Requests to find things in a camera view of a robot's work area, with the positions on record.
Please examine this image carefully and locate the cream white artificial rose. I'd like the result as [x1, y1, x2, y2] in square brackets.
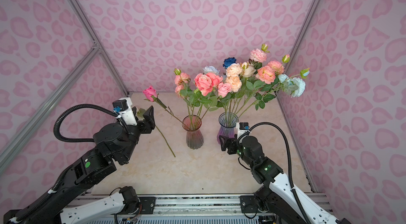
[136, 108, 176, 158]

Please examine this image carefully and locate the magenta pink rose stem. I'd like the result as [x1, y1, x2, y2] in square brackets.
[142, 86, 183, 123]

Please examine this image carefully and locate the purple blue glass vase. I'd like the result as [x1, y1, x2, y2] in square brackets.
[217, 113, 239, 144]

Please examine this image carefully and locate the red glass vase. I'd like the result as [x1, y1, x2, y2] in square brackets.
[182, 115, 204, 150]

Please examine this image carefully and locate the pink green carnation stem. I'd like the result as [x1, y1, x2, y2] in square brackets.
[232, 54, 290, 117]

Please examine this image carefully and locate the light pink rose stem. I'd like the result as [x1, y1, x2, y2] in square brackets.
[207, 82, 232, 114]

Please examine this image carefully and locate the peach rose stem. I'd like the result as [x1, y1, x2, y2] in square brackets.
[226, 63, 243, 115]

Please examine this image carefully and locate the red pink rose stem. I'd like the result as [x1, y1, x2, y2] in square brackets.
[188, 73, 216, 119]
[206, 72, 223, 97]

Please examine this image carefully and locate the dark blue artificial rose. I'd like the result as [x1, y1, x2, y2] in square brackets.
[223, 57, 236, 69]

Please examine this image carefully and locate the pink carnation double stem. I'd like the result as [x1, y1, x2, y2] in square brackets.
[250, 44, 269, 63]

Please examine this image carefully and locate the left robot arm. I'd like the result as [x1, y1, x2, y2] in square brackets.
[3, 100, 155, 224]

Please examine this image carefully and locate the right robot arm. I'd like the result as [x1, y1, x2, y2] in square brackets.
[219, 136, 349, 224]

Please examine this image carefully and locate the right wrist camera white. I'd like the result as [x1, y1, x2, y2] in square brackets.
[236, 122, 250, 140]

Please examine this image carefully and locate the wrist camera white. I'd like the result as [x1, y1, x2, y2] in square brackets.
[236, 122, 250, 140]
[113, 97, 137, 126]

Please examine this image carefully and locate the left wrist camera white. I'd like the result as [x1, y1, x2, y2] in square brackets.
[113, 97, 137, 126]

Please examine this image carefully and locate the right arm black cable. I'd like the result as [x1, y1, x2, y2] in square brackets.
[237, 121, 313, 224]

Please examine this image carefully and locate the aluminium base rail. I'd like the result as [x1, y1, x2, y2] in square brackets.
[59, 188, 340, 224]

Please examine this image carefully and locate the diagonal aluminium frame bar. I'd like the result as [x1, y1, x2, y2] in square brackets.
[1, 45, 99, 174]

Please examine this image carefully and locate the aluminium frame corner post right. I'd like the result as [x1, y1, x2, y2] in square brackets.
[275, 0, 337, 91]

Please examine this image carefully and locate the aluminium frame corner post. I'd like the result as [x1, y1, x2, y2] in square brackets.
[275, 0, 337, 91]
[67, 0, 130, 97]

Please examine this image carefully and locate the aluminium frame corner post left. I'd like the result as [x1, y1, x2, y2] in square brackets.
[67, 0, 130, 97]

